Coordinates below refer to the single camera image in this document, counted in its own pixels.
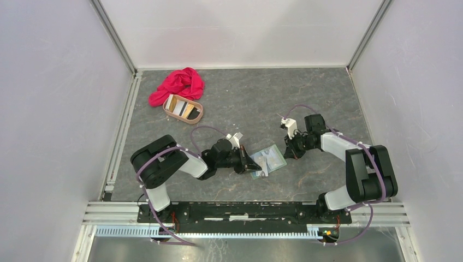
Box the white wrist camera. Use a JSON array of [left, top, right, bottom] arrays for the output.
[[225, 132, 243, 148], [280, 118, 299, 140]]

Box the red crumpled cloth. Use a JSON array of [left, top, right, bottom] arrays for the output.
[[148, 67, 205, 107]]

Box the aluminium frame rail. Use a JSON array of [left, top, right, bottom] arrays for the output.
[[83, 202, 410, 239]]

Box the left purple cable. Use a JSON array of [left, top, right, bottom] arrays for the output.
[[135, 126, 229, 247]]

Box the silver striped card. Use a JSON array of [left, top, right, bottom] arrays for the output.
[[265, 148, 284, 170]]

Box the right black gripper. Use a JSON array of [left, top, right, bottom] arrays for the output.
[[283, 130, 315, 160]]

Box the pink oval card tray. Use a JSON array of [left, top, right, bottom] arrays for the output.
[[163, 94, 204, 124]]

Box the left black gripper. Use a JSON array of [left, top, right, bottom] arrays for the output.
[[216, 145, 262, 174]]

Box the stack of upright cards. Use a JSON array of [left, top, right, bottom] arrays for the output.
[[163, 94, 177, 112]]

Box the gold card in tray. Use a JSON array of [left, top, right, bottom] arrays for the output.
[[173, 100, 195, 119]]

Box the purple cable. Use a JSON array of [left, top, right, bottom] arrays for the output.
[[135, 126, 229, 247], [283, 105, 387, 247]]

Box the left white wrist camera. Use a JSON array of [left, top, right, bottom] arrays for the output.
[[225, 132, 243, 148]]

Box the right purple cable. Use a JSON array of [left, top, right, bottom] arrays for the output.
[[283, 105, 387, 247]]

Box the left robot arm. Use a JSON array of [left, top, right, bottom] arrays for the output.
[[130, 133, 263, 223]]

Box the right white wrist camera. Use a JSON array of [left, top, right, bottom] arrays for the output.
[[280, 118, 299, 140]]

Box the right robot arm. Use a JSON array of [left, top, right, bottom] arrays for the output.
[[280, 114, 398, 223]]

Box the green card holder wallet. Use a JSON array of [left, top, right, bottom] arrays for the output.
[[251, 144, 287, 180]]

